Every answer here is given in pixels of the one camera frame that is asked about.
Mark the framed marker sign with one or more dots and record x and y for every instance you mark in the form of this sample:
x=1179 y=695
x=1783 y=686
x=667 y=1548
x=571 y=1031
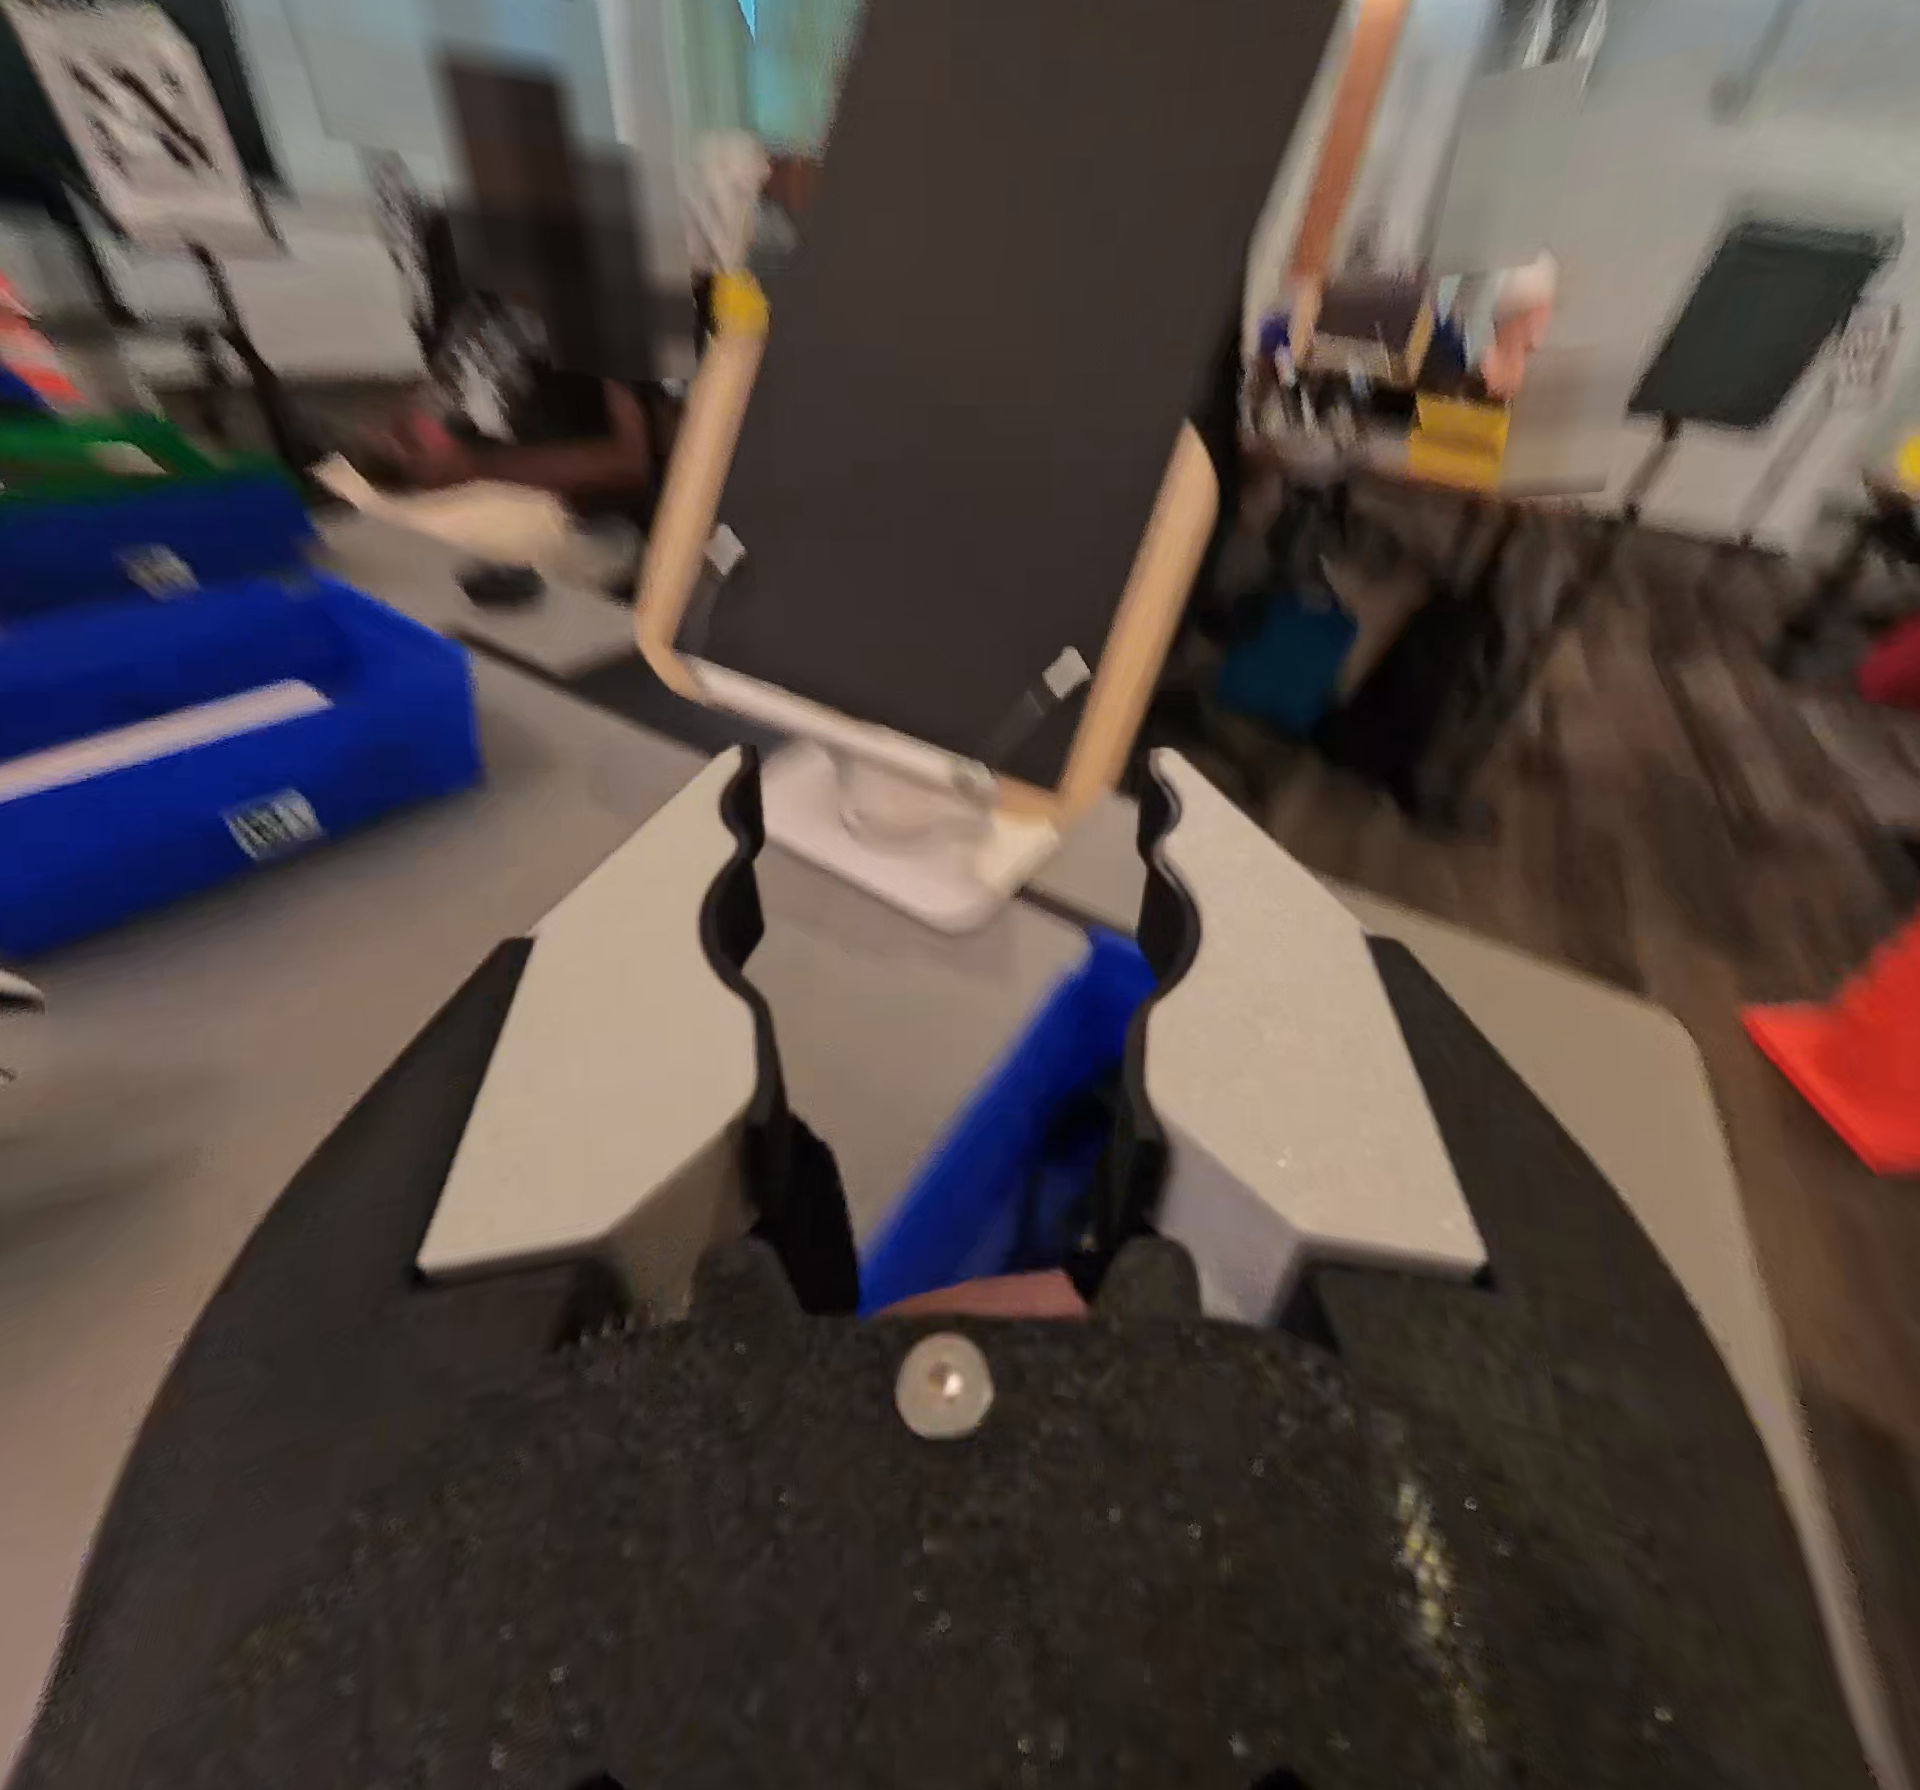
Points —
x=134 y=111

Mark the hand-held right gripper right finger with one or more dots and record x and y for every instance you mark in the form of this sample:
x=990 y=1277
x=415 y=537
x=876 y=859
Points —
x=1290 y=1071

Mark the blue plastic bin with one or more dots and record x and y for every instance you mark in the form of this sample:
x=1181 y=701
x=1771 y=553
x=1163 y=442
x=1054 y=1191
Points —
x=254 y=530
x=990 y=1114
x=120 y=875

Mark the black sheet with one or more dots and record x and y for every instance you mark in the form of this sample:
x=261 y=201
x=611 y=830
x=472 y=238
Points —
x=1021 y=321

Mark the black board on stand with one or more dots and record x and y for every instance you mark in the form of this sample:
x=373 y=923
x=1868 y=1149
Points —
x=1755 y=321

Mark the yellow box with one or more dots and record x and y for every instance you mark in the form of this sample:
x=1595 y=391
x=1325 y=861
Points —
x=1462 y=432

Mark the wooden book stand white base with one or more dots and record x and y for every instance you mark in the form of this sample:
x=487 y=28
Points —
x=930 y=875

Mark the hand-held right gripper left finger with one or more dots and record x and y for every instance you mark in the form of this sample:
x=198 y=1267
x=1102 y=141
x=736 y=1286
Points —
x=601 y=1085

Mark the green plastic bin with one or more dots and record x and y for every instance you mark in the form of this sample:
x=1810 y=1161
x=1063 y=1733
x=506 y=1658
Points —
x=120 y=448

